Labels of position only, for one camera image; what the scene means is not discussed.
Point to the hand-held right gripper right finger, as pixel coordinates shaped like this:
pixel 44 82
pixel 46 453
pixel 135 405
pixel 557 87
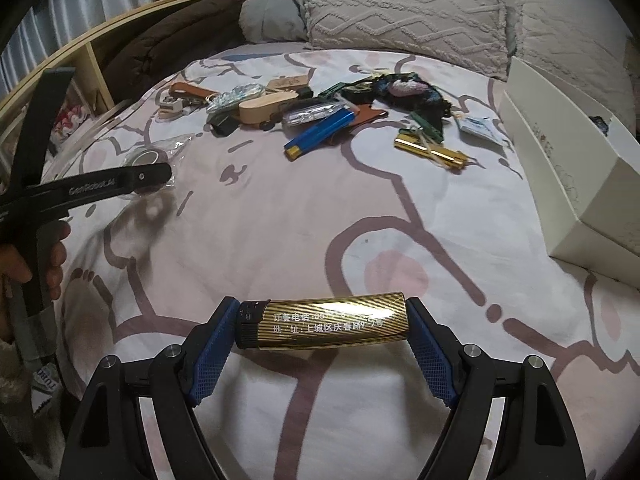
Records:
pixel 432 360

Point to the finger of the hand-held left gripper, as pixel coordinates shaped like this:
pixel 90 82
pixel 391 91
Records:
pixel 125 180

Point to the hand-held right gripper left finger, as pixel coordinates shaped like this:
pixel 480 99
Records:
pixel 212 355

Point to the gold ribbed lighter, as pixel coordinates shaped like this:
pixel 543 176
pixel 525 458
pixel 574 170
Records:
pixel 325 320

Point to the person's left hand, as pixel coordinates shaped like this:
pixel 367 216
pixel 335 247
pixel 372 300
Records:
pixel 55 260

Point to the red floral picture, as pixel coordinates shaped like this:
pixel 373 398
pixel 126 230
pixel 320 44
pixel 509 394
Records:
pixel 67 120

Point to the black tape roll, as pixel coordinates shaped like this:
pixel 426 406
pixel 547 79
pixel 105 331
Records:
pixel 150 155

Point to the wooden bedside shelf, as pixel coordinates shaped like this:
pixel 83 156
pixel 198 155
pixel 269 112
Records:
pixel 95 75

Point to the white plug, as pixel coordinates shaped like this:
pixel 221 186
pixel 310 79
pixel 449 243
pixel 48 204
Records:
pixel 169 108

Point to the small black object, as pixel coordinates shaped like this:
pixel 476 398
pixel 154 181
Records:
pixel 224 125

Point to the white curtain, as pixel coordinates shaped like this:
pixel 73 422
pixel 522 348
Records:
pixel 75 10

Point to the clear glitter packet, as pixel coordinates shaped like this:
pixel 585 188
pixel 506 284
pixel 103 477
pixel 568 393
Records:
pixel 235 96

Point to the long wooden block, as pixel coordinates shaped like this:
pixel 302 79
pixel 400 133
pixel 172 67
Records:
pixel 262 107

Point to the engraved wooden tag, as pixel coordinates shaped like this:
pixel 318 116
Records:
pixel 289 82

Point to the silver foil packet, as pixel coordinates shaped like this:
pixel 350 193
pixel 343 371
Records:
pixel 305 116

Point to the blue lighter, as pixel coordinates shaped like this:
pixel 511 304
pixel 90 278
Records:
pixel 320 135

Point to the grey cloth bundle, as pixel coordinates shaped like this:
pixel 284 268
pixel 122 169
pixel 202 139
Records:
pixel 270 17

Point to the green plastic clip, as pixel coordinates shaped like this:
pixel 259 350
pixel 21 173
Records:
pixel 427 124

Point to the white sachet packet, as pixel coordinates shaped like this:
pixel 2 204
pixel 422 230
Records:
pixel 477 127

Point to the orange leather key fob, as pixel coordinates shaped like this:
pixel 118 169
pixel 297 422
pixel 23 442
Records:
pixel 370 114

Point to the dark crocheted pouch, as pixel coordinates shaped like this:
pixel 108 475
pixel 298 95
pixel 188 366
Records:
pixel 407 89
pixel 600 125

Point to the beige textured pillow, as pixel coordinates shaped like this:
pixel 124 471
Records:
pixel 400 10
pixel 565 35

